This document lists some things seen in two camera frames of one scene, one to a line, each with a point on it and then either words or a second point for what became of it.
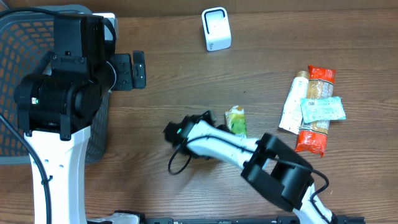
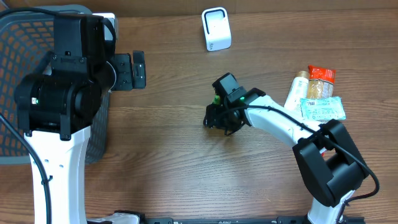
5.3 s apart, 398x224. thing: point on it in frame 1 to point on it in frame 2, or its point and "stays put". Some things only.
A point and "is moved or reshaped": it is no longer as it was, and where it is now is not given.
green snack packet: x=236 y=120 is moved or reshaped
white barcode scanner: x=216 y=28 stays put
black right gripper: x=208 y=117 to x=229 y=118
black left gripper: x=137 y=70 stays put
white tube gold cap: x=292 y=116 stays put
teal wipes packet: x=328 y=109 stays put
